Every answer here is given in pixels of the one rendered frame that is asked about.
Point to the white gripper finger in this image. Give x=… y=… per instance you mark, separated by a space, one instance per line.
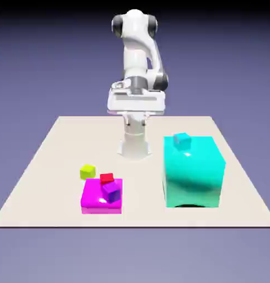
x=144 y=120
x=126 y=121

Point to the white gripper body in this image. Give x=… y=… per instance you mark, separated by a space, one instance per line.
x=137 y=105

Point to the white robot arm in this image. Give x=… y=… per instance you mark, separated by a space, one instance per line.
x=134 y=39

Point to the small cyan cube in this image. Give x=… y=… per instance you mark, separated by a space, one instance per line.
x=181 y=140

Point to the small red cube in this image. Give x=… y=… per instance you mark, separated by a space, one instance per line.
x=107 y=178

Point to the small yellow cube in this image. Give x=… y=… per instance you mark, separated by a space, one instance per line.
x=87 y=171

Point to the small purple cube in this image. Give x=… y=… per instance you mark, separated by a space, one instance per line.
x=112 y=192

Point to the large cyan box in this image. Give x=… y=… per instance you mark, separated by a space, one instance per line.
x=192 y=172

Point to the large magenta box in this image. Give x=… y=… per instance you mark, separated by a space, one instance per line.
x=92 y=196

